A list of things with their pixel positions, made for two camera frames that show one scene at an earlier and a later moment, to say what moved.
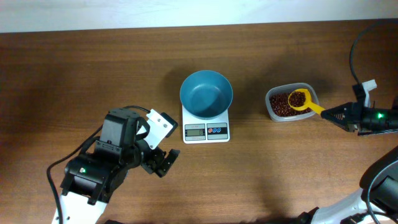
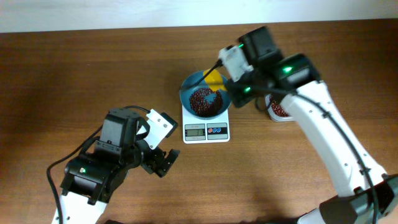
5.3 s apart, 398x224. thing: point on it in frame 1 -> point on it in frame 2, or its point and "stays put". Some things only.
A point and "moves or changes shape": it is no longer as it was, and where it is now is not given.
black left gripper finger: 167,162 stays put
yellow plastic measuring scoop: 300,99 moves or changes shape
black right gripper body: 352,116 -> 237,96
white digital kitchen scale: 199,130 stays put
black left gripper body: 154,160 stays put
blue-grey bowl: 206,94 stays put
